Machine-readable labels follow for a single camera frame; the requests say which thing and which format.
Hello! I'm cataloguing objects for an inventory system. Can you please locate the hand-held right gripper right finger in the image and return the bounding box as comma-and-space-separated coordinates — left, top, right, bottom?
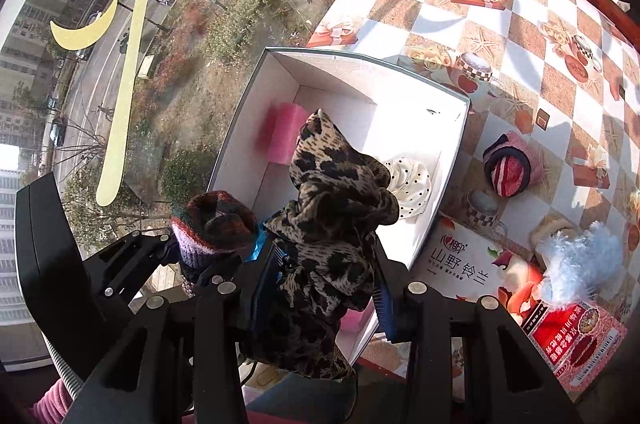
372, 245, 583, 424

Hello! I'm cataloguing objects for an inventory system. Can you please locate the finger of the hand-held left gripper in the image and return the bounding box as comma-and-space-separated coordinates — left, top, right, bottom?
85, 230, 176, 320

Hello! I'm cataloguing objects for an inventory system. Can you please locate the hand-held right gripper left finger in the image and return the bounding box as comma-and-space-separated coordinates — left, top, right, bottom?
62, 249, 276, 424

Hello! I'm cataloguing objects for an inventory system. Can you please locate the blue plastic bag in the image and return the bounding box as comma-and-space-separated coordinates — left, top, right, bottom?
252, 224, 273, 262

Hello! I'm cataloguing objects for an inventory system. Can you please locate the striped knit sock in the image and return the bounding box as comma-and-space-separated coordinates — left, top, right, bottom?
170, 190, 258, 285

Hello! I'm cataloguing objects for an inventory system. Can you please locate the leopard print cloth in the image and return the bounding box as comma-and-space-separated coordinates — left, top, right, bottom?
240, 108, 401, 380

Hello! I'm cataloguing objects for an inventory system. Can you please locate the white polka dot scrunchie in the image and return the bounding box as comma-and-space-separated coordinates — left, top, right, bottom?
381, 156, 433, 222

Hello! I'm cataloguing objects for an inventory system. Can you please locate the white cardboard box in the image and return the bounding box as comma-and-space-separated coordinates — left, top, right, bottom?
206, 46, 472, 370

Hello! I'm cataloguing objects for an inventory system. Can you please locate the floral tissue pack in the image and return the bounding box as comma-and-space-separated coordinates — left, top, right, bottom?
417, 213, 546, 330

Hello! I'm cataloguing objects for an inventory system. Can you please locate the beige plush item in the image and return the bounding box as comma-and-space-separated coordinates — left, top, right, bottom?
529, 213, 571, 255

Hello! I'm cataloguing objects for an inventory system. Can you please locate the pink knit hat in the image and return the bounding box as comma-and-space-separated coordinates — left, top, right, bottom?
482, 131, 543, 198

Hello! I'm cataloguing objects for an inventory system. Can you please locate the red patterned carton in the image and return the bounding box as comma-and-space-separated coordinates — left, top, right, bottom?
522, 289, 628, 392

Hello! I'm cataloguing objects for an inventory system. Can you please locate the light blue fluffy item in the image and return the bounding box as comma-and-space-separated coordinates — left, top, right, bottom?
537, 221, 628, 305

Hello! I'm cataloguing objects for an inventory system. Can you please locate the checkered printed tablecloth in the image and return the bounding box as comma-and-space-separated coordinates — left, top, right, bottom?
305, 0, 640, 380

